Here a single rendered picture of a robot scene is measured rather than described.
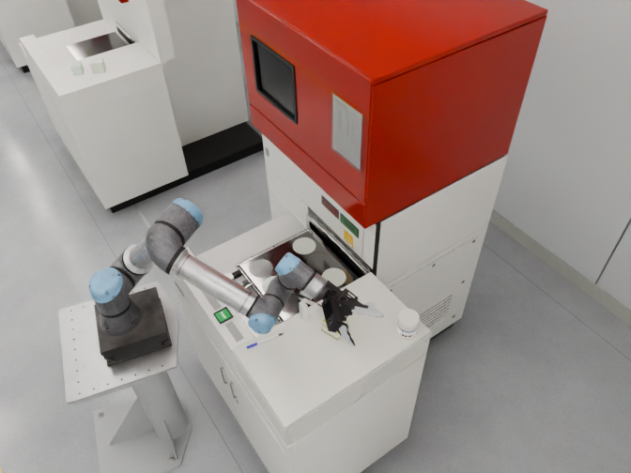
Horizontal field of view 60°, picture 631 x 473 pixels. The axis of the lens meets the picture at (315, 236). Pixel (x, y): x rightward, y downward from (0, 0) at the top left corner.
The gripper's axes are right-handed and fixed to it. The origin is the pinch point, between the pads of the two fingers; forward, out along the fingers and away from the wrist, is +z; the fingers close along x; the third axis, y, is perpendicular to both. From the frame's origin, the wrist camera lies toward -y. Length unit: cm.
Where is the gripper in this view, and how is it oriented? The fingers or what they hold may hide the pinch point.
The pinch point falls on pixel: (369, 332)
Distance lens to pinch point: 173.1
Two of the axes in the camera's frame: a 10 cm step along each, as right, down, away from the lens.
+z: 7.9, 6.2, 0.5
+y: 2.4, -3.8, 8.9
